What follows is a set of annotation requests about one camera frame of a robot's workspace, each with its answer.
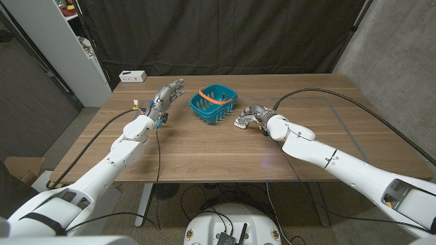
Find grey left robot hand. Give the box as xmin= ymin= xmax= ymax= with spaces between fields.
xmin=146 ymin=78 xmax=187 ymax=129

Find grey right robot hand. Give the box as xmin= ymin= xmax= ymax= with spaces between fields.
xmin=234 ymin=103 xmax=279 ymax=132

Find white power strip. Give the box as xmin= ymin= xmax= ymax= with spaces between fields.
xmin=119 ymin=70 xmax=148 ymax=84

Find black curtain backdrop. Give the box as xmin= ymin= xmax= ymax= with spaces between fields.
xmin=73 ymin=0 xmax=367 ymax=91

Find black round fan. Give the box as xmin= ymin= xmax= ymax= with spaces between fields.
xmin=152 ymin=182 xmax=181 ymax=200

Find grey table leg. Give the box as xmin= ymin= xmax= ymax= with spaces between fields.
xmin=134 ymin=182 xmax=154 ymax=228
xmin=308 ymin=181 xmax=330 ymax=228

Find white robot torso base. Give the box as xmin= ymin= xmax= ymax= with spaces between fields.
xmin=183 ymin=203 xmax=283 ymax=245

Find white cabinet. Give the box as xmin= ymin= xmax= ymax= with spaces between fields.
xmin=0 ymin=0 xmax=112 ymax=108

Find black antenna module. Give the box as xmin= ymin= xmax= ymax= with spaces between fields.
xmin=216 ymin=223 xmax=249 ymax=245

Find cardboard box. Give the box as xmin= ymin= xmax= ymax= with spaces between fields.
xmin=3 ymin=156 xmax=46 ymax=186

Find teal basket with orange handle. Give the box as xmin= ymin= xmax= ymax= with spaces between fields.
xmin=189 ymin=83 xmax=238 ymax=125

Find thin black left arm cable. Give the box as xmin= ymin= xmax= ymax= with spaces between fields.
xmin=64 ymin=127 xmax=163 ymax=232

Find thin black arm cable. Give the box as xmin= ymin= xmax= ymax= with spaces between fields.
xmin=277 ymin=141 xmax=433 ymax=235
xmin=64 ymin=127 xmax=163 ymax=232

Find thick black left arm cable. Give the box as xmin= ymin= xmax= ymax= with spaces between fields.
xmin=47 ymin=108 xmax=147 ymax=190

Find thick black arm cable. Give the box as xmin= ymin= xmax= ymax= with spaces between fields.
xmin=272 ymin=87 xmax=436 ymax=167
xmin=47 ymin=108 xmax=147 ymax=190

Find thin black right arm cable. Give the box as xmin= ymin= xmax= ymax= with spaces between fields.
xmin=277 ymin=141 xmax=433 ymax=235

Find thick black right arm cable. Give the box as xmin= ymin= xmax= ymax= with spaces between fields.
xmin=272 ymin=87 xmax=436 ymax=167

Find grey floor cable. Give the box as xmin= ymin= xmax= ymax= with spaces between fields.
xmin=265 ymin=181 xmax=294 ymax=245

